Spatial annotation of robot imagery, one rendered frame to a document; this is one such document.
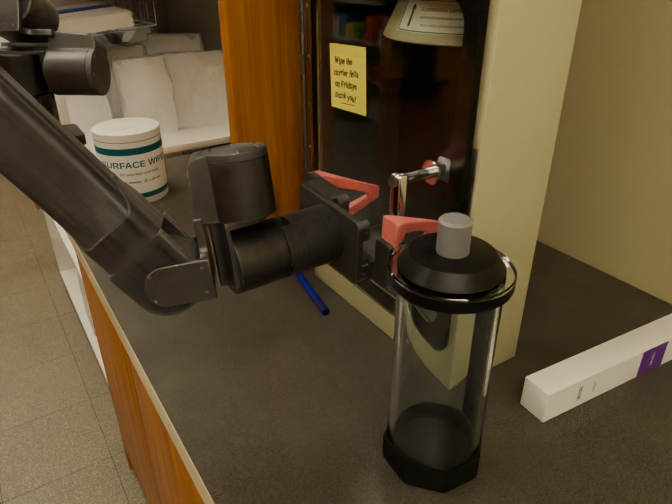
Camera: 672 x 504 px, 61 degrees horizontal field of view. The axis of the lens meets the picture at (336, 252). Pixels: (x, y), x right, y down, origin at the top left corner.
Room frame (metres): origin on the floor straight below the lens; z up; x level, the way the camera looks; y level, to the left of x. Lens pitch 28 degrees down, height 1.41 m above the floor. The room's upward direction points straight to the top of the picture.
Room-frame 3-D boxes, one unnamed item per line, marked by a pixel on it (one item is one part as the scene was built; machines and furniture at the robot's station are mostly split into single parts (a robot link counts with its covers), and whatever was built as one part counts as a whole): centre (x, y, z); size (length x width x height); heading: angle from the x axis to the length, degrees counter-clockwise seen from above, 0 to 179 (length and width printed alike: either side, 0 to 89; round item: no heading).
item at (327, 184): (0.55, -0.02, 1.16); 0.09 x 0.07 x 0.07; 124
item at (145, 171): (1.12, 0.42, 1.01); 0.13 x 0.13 x 0.15
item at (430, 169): (0.54, -0.08, 1.17); 0.05 x 0.03 x 0.10; 123
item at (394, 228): (0.49, -0.05, 1.16); 0.09 x 0.07 x 0.07; 124
